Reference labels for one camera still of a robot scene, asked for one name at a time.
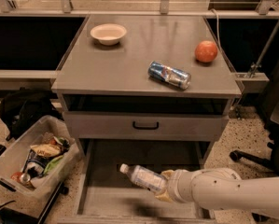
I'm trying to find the yellow chip bag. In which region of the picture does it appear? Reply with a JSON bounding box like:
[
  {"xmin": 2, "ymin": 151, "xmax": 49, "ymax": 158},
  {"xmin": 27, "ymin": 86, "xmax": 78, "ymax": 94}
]
[{"xmin": 31, "ymin": 144, "xmax": 62, "ymax": 158}]

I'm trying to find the black drawer handle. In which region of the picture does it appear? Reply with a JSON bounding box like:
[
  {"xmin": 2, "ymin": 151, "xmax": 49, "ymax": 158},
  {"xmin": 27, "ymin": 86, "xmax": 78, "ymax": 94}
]
[{"xmin": 133, "ymin": 121, "xmax": 160, "ymax": 130}]

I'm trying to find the red apple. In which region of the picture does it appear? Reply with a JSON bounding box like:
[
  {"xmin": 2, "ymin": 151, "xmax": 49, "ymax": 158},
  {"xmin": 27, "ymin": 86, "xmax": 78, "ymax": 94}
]
[{"xmin": 195, "ymin": 40, "xmax": 217, "ymax": 63}]

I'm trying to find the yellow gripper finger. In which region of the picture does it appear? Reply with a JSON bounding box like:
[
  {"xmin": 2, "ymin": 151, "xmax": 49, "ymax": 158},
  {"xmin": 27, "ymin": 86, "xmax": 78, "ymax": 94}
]
[
  {"xmin": 155, "ymin": 192, "xmax": 173, "ymax": 203},
  {"xmin": 160, "ymin": 170, "xmax": 174, "ymax": 179}
]

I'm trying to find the black backpack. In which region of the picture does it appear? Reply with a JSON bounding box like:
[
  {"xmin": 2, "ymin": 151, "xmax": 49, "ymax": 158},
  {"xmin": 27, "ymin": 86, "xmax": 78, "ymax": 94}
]
[{"xmin": 0, "ymin": 90, "xmax": 63, "ymax": 141}]

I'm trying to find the grey drawer cabinet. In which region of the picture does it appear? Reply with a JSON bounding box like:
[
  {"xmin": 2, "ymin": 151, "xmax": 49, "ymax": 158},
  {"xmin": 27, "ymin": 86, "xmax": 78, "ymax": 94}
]
[{"xmin": 52, "ymin": 15, "xmax": 241, "ymax": 159}]

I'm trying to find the crushed blue soda can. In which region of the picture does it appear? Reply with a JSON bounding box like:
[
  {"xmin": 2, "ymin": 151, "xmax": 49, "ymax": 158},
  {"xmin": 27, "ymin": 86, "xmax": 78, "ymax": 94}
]
[{"xmin": 147, "ymin": 61, "xmax": 191, "ymax": 90}]

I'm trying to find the clear plastic water bottle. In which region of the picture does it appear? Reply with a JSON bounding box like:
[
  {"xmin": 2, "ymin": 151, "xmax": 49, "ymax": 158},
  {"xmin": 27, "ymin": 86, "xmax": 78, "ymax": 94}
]
[{"xmin": 119, "ymin": 163, "xmax": 168, "ymax": 194}]

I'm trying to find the clear plastic storage bin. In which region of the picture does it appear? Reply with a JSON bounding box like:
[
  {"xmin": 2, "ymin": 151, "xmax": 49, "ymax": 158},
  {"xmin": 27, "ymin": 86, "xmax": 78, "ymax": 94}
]
[{"xmin": 0, "ymin": 116, "xmax": 80, "ymax": 217}]

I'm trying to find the grey open drawer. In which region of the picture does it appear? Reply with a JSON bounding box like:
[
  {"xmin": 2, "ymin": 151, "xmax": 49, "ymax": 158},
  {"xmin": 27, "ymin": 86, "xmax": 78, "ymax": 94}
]
[{"xmin": 58, "ymin": 140, "xmax": 217, "ymax": 224}]

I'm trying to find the black office chair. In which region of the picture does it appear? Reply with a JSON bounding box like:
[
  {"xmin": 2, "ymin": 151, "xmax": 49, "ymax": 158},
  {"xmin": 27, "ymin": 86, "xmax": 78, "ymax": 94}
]
[{"xmin": 230, "ymin": 61, "xmax": 279, "ymax": 177}]

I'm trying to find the white bowl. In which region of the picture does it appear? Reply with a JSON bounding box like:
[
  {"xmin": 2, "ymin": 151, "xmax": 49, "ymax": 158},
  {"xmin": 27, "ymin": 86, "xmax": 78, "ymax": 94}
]
[{"xmin": 91, "ymin": 23, "xmax": 127, "ymax": 46}]

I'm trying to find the metal clamp rod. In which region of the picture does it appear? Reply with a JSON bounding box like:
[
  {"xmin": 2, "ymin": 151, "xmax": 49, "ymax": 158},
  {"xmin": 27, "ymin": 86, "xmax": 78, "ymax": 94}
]
[{"xmin": 244, "ymin": 19, "xmax": 279, "ymax": 78}]

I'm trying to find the red soda can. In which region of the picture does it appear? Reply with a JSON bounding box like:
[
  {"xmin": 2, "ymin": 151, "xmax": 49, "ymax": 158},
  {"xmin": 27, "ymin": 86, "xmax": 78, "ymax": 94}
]
[{"xmin": 11, "ymin": 172, "xmax": 31, "ymax": 185}]

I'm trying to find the green snack packet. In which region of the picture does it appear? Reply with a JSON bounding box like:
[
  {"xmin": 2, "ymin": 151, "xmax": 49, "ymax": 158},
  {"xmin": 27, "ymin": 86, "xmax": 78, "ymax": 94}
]
[{"xmin": 43, "ymin": 155, "xmax": 63, "ymax": 175}]

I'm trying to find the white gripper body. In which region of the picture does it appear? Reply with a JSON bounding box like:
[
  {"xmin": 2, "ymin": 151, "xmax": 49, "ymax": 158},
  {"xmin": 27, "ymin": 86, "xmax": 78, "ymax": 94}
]
[{"xmin": 167, "ymin": 170, "xmax": 195, "ymax": 203}]

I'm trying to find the grey closed top drawer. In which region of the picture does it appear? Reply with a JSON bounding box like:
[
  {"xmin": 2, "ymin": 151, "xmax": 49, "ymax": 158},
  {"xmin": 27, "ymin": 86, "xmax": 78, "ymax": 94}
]
[{"xmin": 63, "ymin": 111, "xmax": 229, "ymax": 141}]

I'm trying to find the white cable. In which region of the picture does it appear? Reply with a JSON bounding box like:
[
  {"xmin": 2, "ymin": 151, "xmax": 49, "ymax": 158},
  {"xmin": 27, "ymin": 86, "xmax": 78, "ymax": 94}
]
[{"xmin": 209, "ymin": 7, "xmax": 222, "ymax": 49}]

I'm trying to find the dark blue snack bag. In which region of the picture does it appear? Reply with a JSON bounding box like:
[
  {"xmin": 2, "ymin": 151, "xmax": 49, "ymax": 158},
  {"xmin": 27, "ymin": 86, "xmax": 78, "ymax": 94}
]
[{"xmin": 22, "ymin": 150, "xmax": 49, "ymax": 178}]

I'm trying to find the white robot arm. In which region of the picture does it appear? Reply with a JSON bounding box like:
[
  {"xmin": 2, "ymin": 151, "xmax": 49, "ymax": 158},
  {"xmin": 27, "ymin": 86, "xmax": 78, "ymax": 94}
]
[{"xmin": 155, "ymin": 168, "xmax": 279, "ymax": 219}]

